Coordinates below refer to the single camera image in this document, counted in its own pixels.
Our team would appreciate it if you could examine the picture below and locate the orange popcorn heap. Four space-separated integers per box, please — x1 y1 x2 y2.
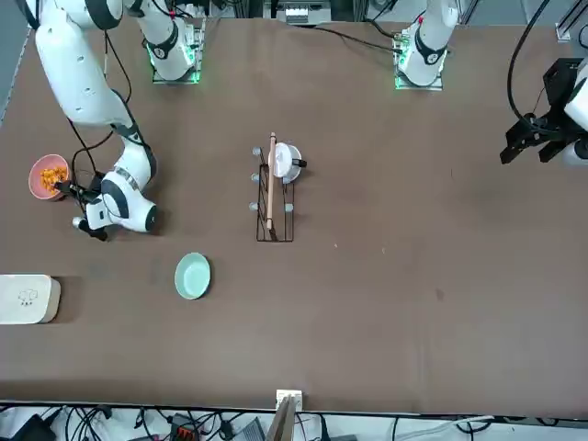
40 167 70 191

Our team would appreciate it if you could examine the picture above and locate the black cable across table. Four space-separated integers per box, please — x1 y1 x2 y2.
311 25 401 51

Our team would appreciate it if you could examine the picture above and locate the black device with orange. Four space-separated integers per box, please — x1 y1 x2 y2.
168 413 204 441

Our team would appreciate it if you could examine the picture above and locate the pink bowl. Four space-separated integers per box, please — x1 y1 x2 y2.
28 153 73 203

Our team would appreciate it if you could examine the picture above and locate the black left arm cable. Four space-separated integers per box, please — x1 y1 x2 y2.
507 0 552 121

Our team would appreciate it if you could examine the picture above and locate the green bowl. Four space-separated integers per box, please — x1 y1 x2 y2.
174 252 214 301

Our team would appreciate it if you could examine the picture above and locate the white mug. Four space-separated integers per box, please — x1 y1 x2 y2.
273 142 309 185

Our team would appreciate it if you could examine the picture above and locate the aluminium post with bracket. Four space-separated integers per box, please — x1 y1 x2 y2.
266 389 305 441

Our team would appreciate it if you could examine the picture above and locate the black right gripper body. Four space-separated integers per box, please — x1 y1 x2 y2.
78 172 109 243

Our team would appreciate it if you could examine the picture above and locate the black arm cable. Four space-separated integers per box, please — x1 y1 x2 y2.
507 0 552 121
68 27 135 221

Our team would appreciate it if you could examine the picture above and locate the black wire cup rack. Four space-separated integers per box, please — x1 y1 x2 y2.
250 131 307 243

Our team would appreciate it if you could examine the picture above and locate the black power adapter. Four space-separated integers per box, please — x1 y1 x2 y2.
0 413 57 441

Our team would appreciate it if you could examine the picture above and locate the cream rectangular tray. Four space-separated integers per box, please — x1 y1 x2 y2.
0 274 62 326

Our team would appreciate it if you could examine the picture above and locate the aluminium frame rail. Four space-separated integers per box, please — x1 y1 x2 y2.
554 0 588 43

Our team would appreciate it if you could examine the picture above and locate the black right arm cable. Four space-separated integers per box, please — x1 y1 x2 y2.
68 27 135 221

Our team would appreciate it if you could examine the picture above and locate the grey power strip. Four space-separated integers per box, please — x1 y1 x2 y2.
281 0 312 25

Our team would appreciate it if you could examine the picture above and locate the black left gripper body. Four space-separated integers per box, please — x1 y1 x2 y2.
544 58 587 121

